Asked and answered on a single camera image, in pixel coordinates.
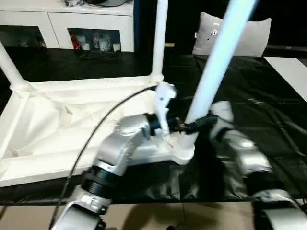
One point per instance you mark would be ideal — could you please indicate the white plastic table top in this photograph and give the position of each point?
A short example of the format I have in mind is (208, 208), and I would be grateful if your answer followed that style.
(48, 124)

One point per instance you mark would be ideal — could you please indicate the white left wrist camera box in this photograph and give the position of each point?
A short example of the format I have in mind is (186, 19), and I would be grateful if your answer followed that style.
(163, 95)

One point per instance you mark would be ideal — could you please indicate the white flat board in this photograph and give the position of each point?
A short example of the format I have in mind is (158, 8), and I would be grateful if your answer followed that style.
(292, 72)

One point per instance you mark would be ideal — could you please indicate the white sideboard with glass doors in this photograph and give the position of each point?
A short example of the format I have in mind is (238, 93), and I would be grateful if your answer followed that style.
(60, 19)

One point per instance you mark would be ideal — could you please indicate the black tangled bundle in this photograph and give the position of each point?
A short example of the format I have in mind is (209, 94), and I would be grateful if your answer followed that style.
(73, 3)

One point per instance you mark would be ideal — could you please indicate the white plastic table leg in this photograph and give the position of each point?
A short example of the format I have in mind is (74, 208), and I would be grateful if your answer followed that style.
(159, 36)
(216, 60)
(9, 64)

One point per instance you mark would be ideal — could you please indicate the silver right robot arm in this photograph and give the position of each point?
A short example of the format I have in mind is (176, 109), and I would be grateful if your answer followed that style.
(247, 148)

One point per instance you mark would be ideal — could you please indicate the light grey cushion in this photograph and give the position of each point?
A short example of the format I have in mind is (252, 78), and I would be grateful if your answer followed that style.
(251, 40)

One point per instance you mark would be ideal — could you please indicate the black cabinet with yellow label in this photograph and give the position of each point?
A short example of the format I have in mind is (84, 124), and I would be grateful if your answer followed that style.
(182, 24)

